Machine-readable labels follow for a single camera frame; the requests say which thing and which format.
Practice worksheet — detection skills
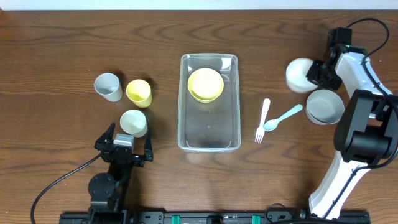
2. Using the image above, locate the pale green cup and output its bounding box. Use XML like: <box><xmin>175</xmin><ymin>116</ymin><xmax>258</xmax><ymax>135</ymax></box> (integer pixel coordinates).
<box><xmin>120</xmin><ymin>110</ymin><xmax>148</xmax><ymax>138</ymax></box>

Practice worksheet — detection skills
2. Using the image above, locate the grey bowl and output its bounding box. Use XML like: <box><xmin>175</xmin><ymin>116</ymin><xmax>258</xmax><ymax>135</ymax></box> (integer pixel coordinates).
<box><xmin>305</xmin><ymin>90</ymin><xmax>345</xmax><ymax>125</ymax></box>

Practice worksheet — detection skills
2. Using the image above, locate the light blue plastic spoon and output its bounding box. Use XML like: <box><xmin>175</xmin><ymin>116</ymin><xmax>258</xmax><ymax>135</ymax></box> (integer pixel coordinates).
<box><xmin>263</xmin><ymin>104</ymin><xmax>303</xmax><ymax>132</ymax></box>

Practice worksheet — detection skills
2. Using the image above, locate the yellow bowl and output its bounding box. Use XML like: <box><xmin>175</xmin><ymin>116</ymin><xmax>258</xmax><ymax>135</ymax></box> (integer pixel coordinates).
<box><xmin>187</xmin><ymin>68</ymin><xmax>224</xmax><ymax>103</ymax></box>

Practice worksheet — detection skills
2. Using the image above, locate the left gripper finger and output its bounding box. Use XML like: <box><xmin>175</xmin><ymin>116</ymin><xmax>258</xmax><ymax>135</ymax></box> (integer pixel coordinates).
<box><xmin>144</xmin><ymin>129</ymin><xmax>154</xmax><ymax>161</ymax></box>
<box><xmin>94</xmin><ymin>123</ymin><xmax>115</xmax><ymax>151</ymax></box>

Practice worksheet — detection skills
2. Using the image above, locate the white bowl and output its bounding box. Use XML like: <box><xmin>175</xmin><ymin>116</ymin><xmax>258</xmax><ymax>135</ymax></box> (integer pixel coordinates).
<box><xmin>285</xmin><ymin>58</ymin><xmax>318</xmax><ymax>93</ymax></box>

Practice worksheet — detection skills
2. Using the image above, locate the white plastic fork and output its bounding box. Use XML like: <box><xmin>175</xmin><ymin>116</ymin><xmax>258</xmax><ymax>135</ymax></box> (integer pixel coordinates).
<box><xmin>254</xmin><ymin>98</ymin><xmax>271</xmax><ymax>144</ymax></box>

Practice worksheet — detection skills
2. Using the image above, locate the grey cup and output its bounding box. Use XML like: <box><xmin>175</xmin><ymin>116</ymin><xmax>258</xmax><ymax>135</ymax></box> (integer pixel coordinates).
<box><xmin>94</xmin><ymin>73</ymin><xmax>123</xmax><ymax>102</ymax></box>

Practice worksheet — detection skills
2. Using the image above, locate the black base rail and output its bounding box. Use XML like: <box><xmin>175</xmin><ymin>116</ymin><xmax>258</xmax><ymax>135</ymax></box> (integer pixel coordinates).
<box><xmin>59</xmin><ymin>208</ymin><xmax>371</xmax><ymax>224</ymax></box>

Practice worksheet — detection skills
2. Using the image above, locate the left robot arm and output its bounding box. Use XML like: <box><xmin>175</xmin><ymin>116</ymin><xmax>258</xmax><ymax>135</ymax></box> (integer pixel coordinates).
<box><xmin>88</xmin><ymin>123</ymin><xmax>154</xmax><ymax>223</ymax></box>

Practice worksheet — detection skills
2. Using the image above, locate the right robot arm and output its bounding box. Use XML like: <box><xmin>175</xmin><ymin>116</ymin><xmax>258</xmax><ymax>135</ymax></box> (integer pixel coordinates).
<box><xmin>306</xmin><ymin>27</ymin><xmax>397</xmax><ymax>220</ymax></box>

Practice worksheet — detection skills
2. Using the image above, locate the clear plastic container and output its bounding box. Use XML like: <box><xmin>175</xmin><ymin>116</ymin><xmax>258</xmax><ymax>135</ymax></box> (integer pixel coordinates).
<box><xmin>178</xmin><ymin>53</ymin><xmax>241</xmax><ymax>152</ymax></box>

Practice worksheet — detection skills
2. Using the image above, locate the yellow cup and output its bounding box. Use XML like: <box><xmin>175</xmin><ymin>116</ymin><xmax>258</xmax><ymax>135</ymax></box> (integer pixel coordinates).
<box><xmin>126</xmin><ymin>79</ymin><xmax>152</xmax><ymax>108</ymax></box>

